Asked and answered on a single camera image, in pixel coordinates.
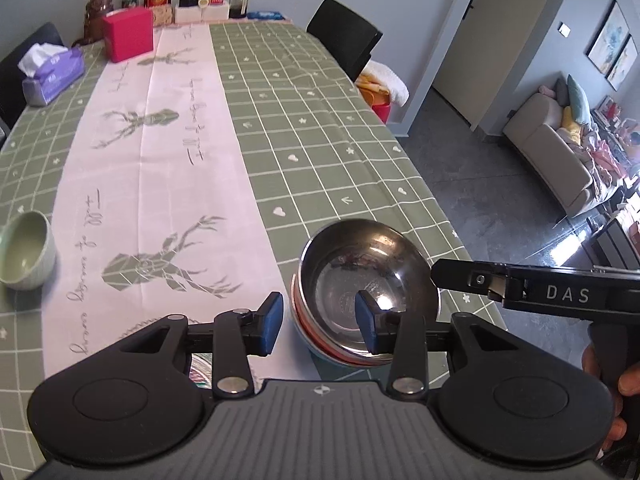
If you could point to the white fruit-print plate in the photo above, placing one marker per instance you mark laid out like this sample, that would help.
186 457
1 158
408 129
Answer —
200 367

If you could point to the orange stool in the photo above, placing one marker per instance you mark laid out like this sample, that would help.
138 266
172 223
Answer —
372 92

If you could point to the green ceramic cup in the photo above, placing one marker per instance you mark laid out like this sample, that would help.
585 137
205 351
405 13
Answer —
25 255

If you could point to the brown glass jar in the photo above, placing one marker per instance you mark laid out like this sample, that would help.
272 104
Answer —
97 10

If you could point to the yellow cushion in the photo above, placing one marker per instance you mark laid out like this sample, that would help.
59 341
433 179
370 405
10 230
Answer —
571 127

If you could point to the small framed wall picture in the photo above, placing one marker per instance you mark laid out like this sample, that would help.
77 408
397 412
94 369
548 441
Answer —
622 62

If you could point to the large framed wall picture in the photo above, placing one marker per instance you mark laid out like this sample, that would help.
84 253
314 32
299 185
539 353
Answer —
607 37

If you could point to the red stool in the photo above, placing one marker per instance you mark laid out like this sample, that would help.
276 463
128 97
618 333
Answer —
382 111

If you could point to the red box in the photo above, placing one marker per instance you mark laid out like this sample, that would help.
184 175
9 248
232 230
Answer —
127 35

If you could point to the pink clothes pile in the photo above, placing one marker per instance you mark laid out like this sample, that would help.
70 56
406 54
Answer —
602 160

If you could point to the blue steel-lined bowl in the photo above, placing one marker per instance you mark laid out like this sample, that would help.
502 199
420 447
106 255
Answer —
327 358

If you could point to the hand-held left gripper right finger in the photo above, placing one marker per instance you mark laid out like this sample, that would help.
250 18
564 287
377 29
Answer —
365 326

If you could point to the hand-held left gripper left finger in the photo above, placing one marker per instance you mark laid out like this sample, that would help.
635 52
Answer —
272 321

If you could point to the orange steel-lined bowl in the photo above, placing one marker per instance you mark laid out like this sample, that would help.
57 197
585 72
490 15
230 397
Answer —
350 270

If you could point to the teal cushion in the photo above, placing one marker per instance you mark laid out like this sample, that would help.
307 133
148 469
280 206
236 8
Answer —
580 100

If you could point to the black chair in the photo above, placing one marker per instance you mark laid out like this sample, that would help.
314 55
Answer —
345 35
20 75

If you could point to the person's right hand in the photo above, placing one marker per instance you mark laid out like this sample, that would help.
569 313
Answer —
631 386

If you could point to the beige sofa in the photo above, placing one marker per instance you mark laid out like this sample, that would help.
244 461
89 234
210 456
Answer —
545 155

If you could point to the small wooden box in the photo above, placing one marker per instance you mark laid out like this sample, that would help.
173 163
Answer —
164 16

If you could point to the dark low cabinet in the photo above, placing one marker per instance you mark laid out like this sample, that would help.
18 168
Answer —
615 246

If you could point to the white interior door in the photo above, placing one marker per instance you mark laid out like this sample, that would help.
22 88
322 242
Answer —
495 45

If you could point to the wall light switch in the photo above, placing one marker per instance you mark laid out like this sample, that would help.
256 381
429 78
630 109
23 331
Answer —
564 29

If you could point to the dark glass jar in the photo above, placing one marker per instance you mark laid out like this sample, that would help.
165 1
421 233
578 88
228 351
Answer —
238 5

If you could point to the white container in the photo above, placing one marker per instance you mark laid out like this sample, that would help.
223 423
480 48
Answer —
217 11
187 14

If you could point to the blue packet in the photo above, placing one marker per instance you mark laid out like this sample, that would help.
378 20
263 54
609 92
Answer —
265 14

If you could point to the pink deer-print table runner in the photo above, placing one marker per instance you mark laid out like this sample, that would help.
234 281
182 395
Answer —
165 160

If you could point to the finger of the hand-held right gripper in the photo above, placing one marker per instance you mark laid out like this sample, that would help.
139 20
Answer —
460 276

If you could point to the purple tissue pack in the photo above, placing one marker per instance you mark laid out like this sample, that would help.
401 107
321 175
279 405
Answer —
55 75

